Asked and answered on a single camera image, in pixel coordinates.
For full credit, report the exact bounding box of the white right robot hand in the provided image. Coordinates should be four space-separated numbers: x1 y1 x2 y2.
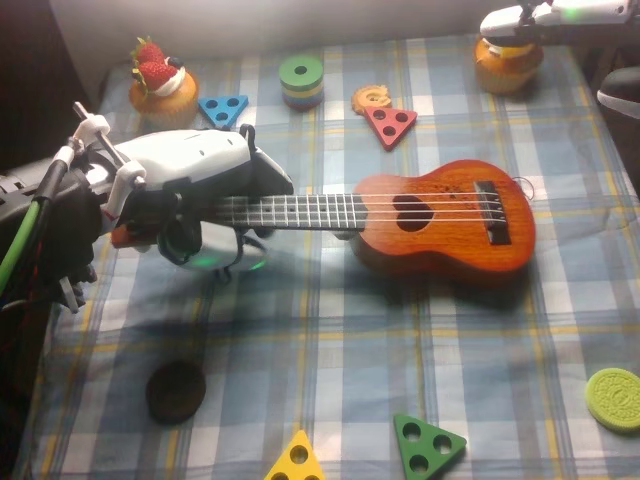
478 0 633 39

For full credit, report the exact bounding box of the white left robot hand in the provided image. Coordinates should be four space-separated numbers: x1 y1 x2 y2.
107 123 296 281

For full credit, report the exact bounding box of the orange toy ukulele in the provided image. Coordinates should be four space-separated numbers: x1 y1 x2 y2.
110 158 537 275

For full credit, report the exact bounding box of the blue checkered table cloth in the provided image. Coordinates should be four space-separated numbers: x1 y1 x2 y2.
14 34 640 480

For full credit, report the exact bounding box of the yellow lemon toy cupcake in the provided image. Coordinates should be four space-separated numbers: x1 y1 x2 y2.
473 35 545 96

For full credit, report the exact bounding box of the green sandwich toy cookie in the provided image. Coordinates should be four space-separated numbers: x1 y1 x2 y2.
584 367 640 434

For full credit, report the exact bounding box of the stack of coloured rings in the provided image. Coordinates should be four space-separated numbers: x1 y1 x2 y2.
278 54 325 111

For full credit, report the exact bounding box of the red triangle block with holes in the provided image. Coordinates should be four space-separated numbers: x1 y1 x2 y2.
363 105 419 151

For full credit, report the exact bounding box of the blue triangle block with holes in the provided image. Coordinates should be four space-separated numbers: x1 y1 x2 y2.
197 94 250 129

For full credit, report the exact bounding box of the yellow triangle block with holes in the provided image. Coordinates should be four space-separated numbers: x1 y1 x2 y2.
263 429 327 480

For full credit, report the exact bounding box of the green triangle block with holes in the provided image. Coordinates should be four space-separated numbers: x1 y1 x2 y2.
392 412 468 480

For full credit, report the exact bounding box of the tan round toy biscuit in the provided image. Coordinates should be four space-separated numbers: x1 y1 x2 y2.
351 84 393 115

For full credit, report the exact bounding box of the strawberry topped toy cupcake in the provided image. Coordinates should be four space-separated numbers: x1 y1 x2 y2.
128 35 200 129

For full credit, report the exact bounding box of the dark brown toy cookie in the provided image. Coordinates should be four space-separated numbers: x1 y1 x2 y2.
145 360 207 425

